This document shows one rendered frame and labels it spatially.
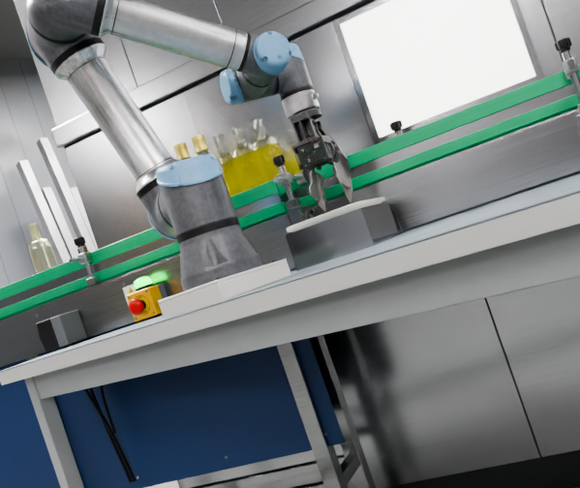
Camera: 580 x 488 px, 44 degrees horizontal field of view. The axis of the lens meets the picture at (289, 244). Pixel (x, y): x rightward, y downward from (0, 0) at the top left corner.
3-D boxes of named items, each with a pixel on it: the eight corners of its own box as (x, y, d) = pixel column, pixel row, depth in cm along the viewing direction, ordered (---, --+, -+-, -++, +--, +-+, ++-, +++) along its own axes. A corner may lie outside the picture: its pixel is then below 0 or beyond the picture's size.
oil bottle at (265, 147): (303, 212, 181) (275, 133, 181) (295, 213, 176) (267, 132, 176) (284, 219, 183) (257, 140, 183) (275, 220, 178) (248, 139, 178)
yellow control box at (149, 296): (172, 311, 177) (163, 282, 177) (157, 317, 170) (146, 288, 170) (150, 318, 179) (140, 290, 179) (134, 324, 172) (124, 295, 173)
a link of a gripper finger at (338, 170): (344, 203, 150) (320, 167, 151) (351, 202, 155) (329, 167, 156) (355, 196, 149) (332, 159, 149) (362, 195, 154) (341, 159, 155)
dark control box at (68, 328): (88, 339, 187) (78, 309, 187) (69, 346, 180) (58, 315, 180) (65, 347, 190) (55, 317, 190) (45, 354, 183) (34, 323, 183)
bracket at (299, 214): (323, 230, 170) (314, 203, 170) (310, 234, 161) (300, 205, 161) (310, 235, 171) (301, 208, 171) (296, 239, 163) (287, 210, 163)
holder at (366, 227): (404, 232, 163) (393, 200, 163) (374, 245, 137) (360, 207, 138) (337, 255, 169) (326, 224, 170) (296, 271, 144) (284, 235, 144)
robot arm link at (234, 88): (227, 57, 142) (276, 46, 146) (214, 77, 152) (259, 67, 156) (239, 94, 142) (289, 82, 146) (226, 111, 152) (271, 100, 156)
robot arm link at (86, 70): (181, 244, 133) (12, -3, 129) (167, 255, 147) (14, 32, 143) (231, 210, 138) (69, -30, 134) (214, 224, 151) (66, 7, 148)
